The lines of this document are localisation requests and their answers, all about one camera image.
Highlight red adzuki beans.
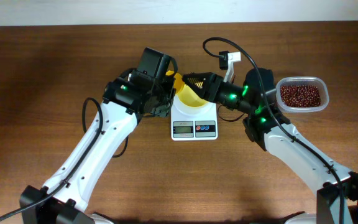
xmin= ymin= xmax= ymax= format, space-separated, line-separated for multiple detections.
xmin=280 ymin=85 xmax=321 ymax=108

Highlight white digital kitchen scale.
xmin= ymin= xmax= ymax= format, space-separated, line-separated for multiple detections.
xmin=170 ymin=96 xmax=218 ymax=141

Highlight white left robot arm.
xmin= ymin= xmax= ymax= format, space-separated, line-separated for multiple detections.
xmin=20 ymin=48 xmax=176 ymax=223

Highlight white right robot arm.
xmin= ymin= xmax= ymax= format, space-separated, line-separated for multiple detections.
xmin=182 ymin=68 xmax=358 ymax=223

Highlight yellow plastic bowl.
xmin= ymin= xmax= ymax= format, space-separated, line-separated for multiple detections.
xmin=177 ymin=85 xmax=208 ymax=108

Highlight clear plastic container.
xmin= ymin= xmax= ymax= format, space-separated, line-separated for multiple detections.
xmin=276 ymin=77 xmax=329 ymax=113

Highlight yellow plastic measuring scoop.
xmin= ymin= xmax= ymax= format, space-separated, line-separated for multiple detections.
xmin=163 ymin=70 xmax=186 ymax=97

